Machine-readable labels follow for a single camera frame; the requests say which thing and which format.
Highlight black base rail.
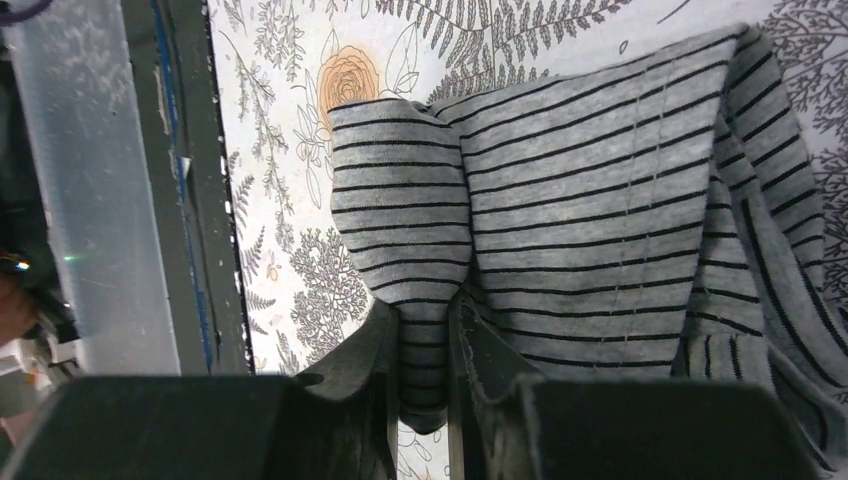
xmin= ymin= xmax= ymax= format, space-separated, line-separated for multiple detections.
xmin=120 ymin=1 xmax=255 ymax=375

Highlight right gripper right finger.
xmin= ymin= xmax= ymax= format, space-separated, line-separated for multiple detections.
xmin=448 ymin=291 xmax=543 ymax=479

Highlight grey striped underwear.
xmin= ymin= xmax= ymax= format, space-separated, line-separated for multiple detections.
xmin=326 ymin=24 xmax=847 ymax=472

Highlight aluminium frame rails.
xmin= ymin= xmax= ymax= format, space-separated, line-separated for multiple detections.
xmin=4 ymin=1 xmax=180 ymax=375

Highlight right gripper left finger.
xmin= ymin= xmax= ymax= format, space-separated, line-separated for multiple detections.
xmin=291 ymin=301 xmax=399 ymax=479

